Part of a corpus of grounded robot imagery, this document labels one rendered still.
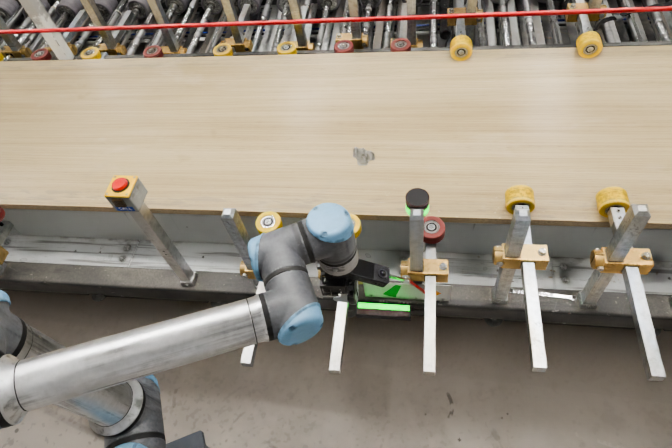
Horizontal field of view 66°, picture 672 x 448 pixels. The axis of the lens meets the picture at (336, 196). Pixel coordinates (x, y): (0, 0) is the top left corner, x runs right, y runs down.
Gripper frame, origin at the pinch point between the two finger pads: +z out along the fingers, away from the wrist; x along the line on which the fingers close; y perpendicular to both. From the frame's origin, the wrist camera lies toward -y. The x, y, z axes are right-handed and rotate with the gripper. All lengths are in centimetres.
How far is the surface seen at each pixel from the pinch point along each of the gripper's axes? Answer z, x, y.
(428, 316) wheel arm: 12.6, -1.7, -18.3
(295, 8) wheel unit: -4, -125, 34
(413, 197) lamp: -15.1, -21.3, -14.3
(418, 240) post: -4.9, -14.9, -15.6
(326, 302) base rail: 31.1, -13.3, 13.7
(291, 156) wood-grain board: 8, -56, 27
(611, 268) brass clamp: 4, -13, -65
